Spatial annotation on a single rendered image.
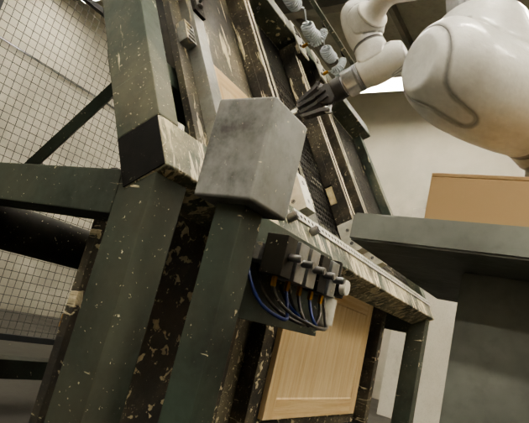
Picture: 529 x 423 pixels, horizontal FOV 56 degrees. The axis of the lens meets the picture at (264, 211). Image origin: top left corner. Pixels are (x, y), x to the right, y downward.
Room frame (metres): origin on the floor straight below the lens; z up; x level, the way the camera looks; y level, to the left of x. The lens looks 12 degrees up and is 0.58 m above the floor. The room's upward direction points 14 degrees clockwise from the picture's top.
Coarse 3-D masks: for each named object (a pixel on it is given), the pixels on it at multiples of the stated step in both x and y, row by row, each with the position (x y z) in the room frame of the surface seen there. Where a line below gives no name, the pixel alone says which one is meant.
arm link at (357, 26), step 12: (360, 0) 1.37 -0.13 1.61; (372, 0) 1.30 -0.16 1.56; (384, 0) 1.27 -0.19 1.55; (396, 0) 1.24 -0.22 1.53; (408, 0) 1.21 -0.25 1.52; (348, 12) 1.37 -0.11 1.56; (360, 12) 1.33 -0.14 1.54; (372, 12) 1.31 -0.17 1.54; (384, 12) 1.31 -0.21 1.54; (348, 24) 1.38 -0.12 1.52; (360, 24) 1.34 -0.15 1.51; (372, 24) 1.33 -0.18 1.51; (384, 24) 1.35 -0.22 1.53; (348, 36) 1.40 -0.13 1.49; (360, 36) 1.36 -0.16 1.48
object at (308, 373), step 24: (336, 312) 2.20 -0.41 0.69; (360, 312) 2.43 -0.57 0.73; (288, 336) 1.86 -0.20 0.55; (312, 336) 2.04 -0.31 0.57; (336, 336) 2.24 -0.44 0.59; (360, 336) 2.49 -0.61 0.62; (288, 360) 1.91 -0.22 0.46; (312, 360) 2.08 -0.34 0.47; (336, 360) 2.29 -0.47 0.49; (360, 360) 2.54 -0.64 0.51; (264, 384) 1.83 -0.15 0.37; (288, 384) 1.94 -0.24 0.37; (312, 384) 2.12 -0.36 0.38; (336, 384) 2.33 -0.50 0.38; (264, 408) 1.82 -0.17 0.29; (288, 408) 1.97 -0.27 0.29; (312, 408) 2.15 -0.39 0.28; (336, 408) 2.37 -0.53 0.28
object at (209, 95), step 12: (192, 12) 1.25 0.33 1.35; (192, 24) 1.24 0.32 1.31; (204, 36) 1.26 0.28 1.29; (192, 48) 1.23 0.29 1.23; (204, 48) 1.23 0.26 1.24; (192, 60) 1.22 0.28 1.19; (204, 60) 1.20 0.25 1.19; (204, 72) 1.19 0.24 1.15; (204, 84) 1.18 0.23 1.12; (216, 84) 1.21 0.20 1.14; (204, 96) 1.18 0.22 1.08; (216, 96) 1.18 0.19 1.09; (204, 108) 1.17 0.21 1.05; (216, 108) 1.15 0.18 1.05; (204, 120) 1.16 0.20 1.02
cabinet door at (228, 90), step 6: (216, 72) 1.30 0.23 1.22; (222, 72) 1.34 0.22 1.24; (222, 78) 1.32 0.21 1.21; (222, 84) 1.31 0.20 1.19; (228, 84) 1.35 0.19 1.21; (234, 84) 1.40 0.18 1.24; (222, 90) 1.29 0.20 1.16; (228, 90) 1.34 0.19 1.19; (234, 90) 1.38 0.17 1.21; (240, 90) 1.42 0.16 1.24; (222, 96) 1.27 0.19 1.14; (228, 96) 1.33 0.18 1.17; (234, 96) 1.36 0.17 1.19; (240, 96) 1.40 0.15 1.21; (246, 96) 1.45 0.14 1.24
